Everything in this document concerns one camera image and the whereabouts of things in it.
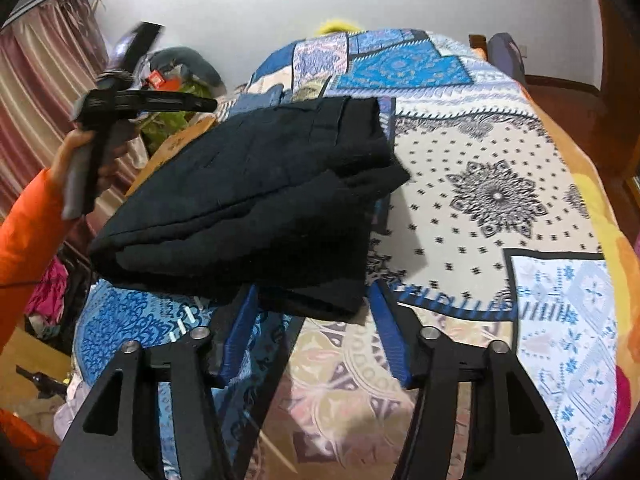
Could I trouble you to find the black pants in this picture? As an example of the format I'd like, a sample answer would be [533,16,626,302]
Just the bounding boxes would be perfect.
[89,96,409,321]

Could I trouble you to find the orange sleeve left forearm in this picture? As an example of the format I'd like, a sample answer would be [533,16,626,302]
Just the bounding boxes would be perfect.
[0,169,74,344]

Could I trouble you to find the person left hand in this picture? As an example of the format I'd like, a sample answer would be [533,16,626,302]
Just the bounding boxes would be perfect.
[48,122,128,195]

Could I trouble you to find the orange box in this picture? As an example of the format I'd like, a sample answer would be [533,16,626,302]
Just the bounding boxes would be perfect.
[145,70,181,91]

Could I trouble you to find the striped maroon curtain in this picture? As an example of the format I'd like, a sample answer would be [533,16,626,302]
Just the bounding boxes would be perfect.
[0,0,149,221]

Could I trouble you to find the grey plush toy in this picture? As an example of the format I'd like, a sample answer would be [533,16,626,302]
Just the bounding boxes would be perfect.
[149,47,222,88]

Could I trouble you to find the blue folded jeans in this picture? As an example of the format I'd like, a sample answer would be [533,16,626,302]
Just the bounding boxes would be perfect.
[228,84,284,117]

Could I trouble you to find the blue patchwork bedspread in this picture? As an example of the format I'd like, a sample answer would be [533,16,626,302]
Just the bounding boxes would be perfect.
[71,27,640,480]

